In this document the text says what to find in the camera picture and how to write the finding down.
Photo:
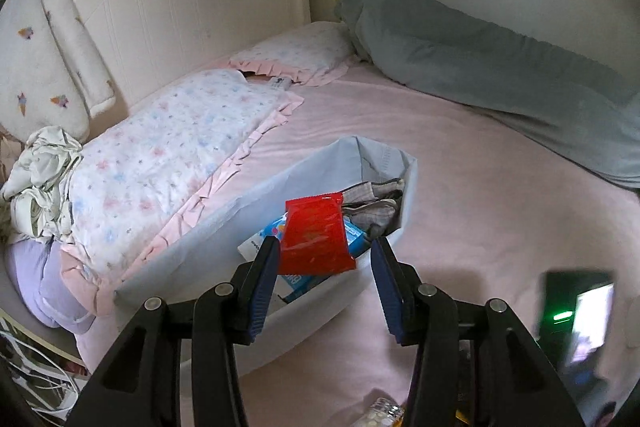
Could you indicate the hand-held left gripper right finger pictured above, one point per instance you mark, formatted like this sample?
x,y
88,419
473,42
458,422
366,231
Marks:
x,y
385,287

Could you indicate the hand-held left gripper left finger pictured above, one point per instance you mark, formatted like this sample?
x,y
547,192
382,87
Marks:
x,y
262,287

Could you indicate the blue printed carton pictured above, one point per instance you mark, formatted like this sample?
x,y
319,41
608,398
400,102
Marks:
x,y
257,244

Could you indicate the red packet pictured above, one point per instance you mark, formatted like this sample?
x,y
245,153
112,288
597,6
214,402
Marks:
x,y
315,237

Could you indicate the grey fabric storage box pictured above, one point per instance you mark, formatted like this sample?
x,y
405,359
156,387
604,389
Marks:
x,y
200,237

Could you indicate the plaid cloth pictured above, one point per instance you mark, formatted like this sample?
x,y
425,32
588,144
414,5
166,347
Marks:
x,y
375,207

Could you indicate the clear bottle of white tablets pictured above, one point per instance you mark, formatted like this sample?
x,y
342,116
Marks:
x,y
382,414

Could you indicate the large floral pillow pink ruffle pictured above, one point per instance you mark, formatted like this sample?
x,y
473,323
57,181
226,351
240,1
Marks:
x,y
150,157

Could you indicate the purple pillow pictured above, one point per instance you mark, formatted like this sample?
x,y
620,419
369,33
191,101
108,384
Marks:
x,y
40,287

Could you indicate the small floral pillow pink ruffle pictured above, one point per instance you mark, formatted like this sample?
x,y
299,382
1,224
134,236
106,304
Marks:
x,y
295,52

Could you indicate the crumpled white cloth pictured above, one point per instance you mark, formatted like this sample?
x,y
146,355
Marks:
x,y
40,177

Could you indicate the grey-blue duvet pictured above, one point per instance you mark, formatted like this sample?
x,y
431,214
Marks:
x,y
450,47

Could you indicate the cream wooden headboard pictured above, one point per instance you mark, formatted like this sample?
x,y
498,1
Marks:
x,y
175,7

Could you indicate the white plush printed blanket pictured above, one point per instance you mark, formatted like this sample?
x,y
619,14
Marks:
x,y
55,57

